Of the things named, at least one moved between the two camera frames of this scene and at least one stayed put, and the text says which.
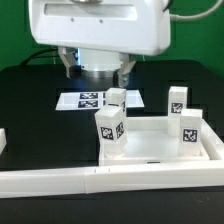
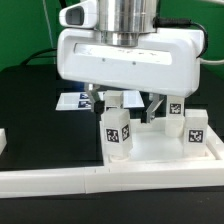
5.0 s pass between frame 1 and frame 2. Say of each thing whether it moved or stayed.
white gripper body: moved
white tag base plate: stayed
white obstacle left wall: stayed
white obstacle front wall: stayed
